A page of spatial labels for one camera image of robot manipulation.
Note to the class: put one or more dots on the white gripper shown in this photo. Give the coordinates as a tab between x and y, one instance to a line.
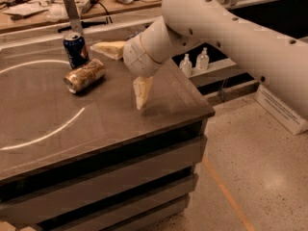
137	58

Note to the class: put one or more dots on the orange LaCroix can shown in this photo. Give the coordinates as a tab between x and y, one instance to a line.
82	77

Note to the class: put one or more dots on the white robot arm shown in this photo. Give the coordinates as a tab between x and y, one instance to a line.
278	61

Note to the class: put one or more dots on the blue Pepsi can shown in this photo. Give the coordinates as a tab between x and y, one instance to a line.
76	49

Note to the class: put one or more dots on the left clear sanitizer bottle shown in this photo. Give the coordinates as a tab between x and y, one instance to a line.
186	66

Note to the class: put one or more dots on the clear sanitizer bottle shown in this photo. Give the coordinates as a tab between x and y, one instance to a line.
186	66
202	60

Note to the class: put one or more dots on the right clear sanitizer bottle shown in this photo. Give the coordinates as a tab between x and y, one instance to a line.
202	60

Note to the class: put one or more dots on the grey drawer cabinet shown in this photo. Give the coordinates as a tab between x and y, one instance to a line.
123	184

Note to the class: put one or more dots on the white paper sheets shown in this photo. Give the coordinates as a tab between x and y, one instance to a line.
25	9

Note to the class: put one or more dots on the white cardboard box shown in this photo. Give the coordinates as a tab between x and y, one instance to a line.
291	120

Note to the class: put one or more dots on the metal bracket post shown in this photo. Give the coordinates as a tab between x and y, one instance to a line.
73	16

